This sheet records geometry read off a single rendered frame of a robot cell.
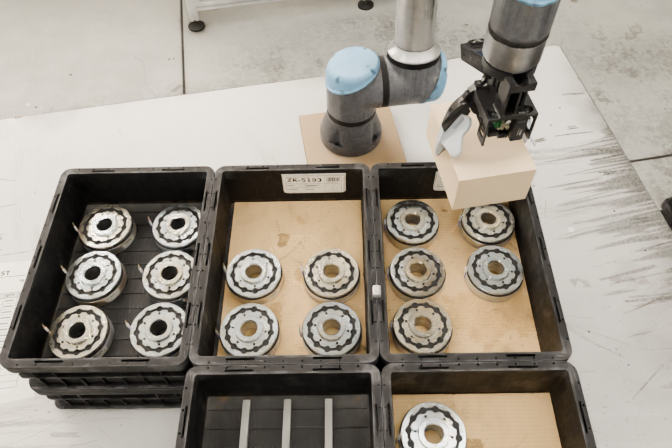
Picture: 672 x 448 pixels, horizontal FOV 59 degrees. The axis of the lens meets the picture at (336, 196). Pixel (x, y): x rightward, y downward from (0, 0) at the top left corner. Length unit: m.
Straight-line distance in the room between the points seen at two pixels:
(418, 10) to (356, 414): 0.77
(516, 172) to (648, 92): 2.02
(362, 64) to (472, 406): 0.72
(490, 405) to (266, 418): 0.37
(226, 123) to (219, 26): 1.50
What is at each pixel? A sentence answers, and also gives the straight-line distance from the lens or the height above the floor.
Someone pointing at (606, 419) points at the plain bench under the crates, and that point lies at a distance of 1.26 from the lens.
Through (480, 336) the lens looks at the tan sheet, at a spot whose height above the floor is 0.83.
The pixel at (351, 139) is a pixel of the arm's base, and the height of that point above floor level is 0.78.
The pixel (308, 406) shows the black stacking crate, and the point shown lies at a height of 0.83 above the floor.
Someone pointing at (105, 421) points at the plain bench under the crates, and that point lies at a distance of 1.26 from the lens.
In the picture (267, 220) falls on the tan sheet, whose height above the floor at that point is 0.83.
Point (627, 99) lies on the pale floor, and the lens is 2.85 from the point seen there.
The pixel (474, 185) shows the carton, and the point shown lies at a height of 1.11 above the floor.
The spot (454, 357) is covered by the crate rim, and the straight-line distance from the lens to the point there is 0.98.
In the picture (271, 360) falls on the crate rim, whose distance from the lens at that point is 0.97.
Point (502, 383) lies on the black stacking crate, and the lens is 1.04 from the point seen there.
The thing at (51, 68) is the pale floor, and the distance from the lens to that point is 3.08.
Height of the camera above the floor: 1.83
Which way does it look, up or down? 54 degrees down
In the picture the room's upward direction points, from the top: 2 degrees counter-clockwise
